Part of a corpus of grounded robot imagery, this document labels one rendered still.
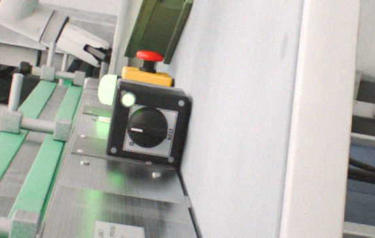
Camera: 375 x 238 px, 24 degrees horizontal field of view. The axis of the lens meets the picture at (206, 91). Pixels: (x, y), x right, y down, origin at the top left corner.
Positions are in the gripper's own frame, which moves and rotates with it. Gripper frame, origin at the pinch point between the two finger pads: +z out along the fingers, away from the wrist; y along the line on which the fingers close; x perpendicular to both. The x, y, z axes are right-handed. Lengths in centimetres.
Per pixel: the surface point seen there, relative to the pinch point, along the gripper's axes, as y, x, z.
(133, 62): 10.0, 1.9, 0.2
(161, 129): 91, 5, 2
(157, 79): 60, 6, 2
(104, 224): 116, 0, -2
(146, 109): 89, 6, 0
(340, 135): 138, 16, 6
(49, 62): 14.0, -4.6, -14.3
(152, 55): 58, 9, 0
